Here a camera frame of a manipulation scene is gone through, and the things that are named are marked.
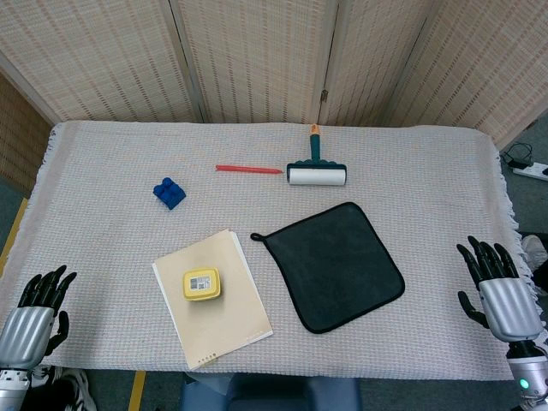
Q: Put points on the blue toy building block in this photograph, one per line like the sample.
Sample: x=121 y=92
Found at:
x=169 y=193

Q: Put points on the beige paper notebook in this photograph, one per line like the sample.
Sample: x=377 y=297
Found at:
x=222 y=329

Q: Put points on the metal screen hinge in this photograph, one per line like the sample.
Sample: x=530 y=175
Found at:
x=325 y=95

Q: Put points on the white woven tablecloth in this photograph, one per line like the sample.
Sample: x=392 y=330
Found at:
x=107 y=240

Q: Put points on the black and yellow cloth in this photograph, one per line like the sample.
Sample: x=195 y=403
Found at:
x=334 y=265

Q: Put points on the woven folding screen panel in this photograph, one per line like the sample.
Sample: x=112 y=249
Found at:
x=257 y=60
x=372 y=64
x=19 y=137
x=107 y=60
x=484 y=64

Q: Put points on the white power strip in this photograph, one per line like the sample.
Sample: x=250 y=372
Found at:
x=531 y=171

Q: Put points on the black and white sneaker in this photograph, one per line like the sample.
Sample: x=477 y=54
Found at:
x=68 y=391

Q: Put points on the blue seat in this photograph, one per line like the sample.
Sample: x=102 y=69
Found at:
x=274 y=394

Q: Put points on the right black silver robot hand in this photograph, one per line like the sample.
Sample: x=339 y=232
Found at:
x=509 y=306

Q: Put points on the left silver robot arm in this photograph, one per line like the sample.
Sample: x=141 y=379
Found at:
x=10 y=385

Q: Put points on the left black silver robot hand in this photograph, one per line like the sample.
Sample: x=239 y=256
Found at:
x=23 y=331

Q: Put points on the red pen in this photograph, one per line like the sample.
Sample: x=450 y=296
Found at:
x=248 y=169

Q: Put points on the small yellow lidded box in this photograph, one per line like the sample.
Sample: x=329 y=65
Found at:
x=201 y=284

